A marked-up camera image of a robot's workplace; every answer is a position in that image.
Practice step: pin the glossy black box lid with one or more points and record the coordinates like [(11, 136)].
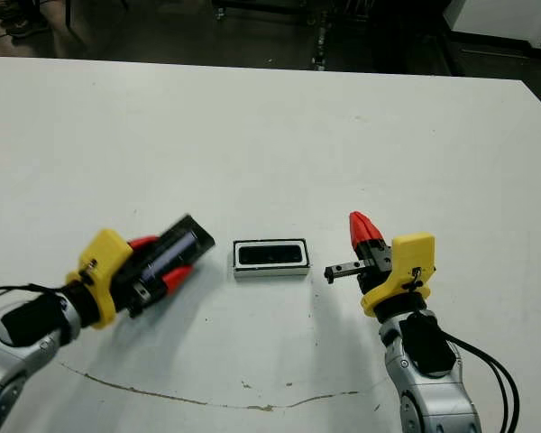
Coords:
[(182, 245)]

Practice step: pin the black camera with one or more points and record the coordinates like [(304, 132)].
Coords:
[(270, 253)]

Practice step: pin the slotted metal post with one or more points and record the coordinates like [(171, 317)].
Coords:
[(321, 45)]

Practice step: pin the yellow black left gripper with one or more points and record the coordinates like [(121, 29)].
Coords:
[(99, 270)]

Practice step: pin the white box base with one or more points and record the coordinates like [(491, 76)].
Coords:
[(270, 273)]

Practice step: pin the black metal cart frame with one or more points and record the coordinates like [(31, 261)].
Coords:
[(252, 5)]

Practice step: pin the white cabinet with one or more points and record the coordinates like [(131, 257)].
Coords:
[(500, 18)]

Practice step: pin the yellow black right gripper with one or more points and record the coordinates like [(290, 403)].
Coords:
[(415, 261)]

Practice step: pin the seated person in black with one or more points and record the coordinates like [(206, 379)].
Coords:
[(27, 24)]

